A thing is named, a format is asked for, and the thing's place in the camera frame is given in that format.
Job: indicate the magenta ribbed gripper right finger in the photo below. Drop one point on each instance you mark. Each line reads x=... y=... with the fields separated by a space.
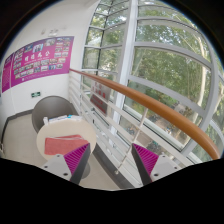
x=152 y=167

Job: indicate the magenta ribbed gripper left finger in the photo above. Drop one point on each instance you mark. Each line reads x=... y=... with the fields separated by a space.
x=70 y=166

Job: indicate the red folded towel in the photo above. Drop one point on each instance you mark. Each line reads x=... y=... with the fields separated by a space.
x=63 y=144

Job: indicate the round white table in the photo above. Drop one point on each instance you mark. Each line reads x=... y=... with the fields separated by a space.
x=65 y=127

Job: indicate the white metal railing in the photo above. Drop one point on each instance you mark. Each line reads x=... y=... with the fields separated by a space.
x=106 y=126

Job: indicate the white box on table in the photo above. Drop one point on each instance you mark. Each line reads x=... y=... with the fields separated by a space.
x=47 y=121

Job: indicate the grey round-back chair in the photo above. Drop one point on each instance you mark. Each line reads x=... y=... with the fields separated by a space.
x=51 y=107

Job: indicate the red sign on railing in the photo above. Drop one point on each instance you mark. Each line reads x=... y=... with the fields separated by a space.
x=100 y=95

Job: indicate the wooden orange handrail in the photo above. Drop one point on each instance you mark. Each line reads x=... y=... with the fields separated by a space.
x=178 y=120

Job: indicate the green exit sign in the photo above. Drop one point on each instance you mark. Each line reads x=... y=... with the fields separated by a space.
x=35 y=94

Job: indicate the large magenta wall poster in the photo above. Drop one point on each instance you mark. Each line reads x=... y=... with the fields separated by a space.
x=42 y=58

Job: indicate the small magenta wall poster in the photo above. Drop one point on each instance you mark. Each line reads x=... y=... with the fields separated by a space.
x=7 y=73

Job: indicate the large curved window frame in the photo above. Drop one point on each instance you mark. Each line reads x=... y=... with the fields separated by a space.
x=152 y=48

